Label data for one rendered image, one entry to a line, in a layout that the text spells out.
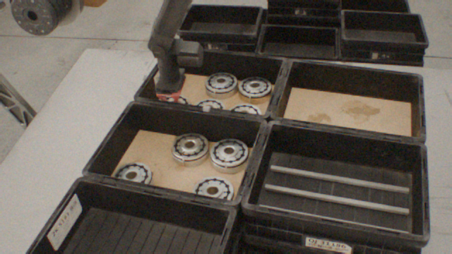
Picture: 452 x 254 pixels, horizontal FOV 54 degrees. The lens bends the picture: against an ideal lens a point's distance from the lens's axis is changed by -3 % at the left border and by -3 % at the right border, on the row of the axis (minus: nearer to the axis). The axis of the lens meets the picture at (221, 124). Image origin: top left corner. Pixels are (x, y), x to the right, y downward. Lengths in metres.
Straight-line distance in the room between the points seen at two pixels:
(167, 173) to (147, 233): 0.19
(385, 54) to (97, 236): 1.61
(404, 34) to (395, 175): 1.39
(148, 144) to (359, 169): 0.58
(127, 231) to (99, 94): 0.77
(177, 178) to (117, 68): 0.80
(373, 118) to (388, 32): 1.18
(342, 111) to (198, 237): 0.60
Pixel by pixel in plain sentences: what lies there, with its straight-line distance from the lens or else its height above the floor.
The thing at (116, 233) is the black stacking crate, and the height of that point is 0.83.
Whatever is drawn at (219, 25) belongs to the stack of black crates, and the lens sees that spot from 2.54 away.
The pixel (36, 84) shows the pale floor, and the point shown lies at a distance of 3.29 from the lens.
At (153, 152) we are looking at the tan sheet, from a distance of 1.30.
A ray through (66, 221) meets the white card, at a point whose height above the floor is 0.89.
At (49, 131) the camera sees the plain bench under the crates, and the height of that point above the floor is 0.70.
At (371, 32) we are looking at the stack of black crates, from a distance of 2.52.
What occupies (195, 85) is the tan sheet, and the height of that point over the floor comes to 0.83.
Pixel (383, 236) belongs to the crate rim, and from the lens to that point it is 1.01.
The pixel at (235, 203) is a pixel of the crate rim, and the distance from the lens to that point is 1.02.
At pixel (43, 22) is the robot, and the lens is 1.44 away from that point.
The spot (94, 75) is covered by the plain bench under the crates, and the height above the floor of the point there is 0.70.
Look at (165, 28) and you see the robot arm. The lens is 1.15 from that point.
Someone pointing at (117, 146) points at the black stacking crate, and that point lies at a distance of 1.27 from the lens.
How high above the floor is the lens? 1.72
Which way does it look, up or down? 41 degrees down
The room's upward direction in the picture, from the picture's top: 5 degrees counter-clockwise
